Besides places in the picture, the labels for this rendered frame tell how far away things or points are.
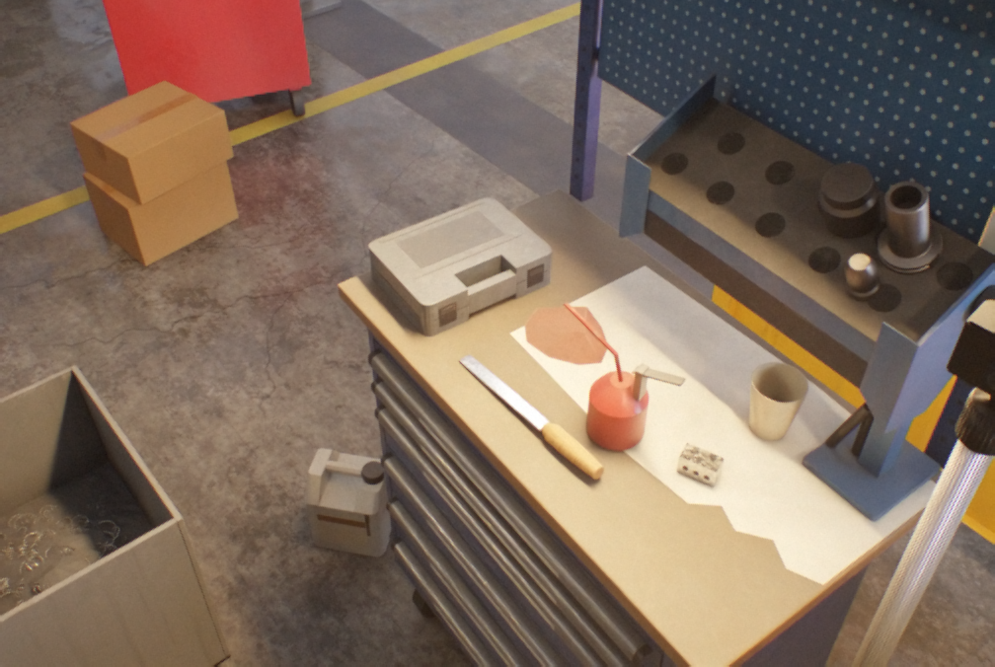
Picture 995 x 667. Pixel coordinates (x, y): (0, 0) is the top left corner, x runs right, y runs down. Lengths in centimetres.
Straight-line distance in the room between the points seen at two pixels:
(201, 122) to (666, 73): 201
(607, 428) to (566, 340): 21
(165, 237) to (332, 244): 55
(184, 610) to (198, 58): 232
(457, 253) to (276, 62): 238
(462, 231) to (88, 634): 102
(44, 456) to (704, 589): 157
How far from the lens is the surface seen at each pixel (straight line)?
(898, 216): 122
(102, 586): 196
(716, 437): 148
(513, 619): 171
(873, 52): 135
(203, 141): 335
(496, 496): 150
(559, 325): 158
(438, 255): 165
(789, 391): 150
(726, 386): 156
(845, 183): 129
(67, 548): 228
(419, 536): 197
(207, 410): 288
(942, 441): 152
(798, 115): 145
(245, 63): 392
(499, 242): 167
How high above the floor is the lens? 205
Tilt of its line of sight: 41 degrees down
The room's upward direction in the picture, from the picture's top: straight up
